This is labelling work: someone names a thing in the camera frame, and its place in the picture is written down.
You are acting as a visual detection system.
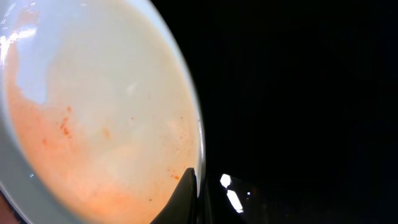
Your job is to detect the round black serving tray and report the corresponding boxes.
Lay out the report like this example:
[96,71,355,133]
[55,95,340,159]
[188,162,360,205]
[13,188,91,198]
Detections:
[154,0,397,223]

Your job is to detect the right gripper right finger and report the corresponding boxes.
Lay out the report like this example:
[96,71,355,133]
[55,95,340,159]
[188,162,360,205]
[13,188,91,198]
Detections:
[203,175,244,224]

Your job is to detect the light blue plate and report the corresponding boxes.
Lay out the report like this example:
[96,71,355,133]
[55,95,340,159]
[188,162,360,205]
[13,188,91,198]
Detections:
[1,1,205,223]

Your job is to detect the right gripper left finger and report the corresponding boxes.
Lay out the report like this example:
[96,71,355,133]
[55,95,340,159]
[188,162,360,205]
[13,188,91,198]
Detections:
[151,168,198,224]

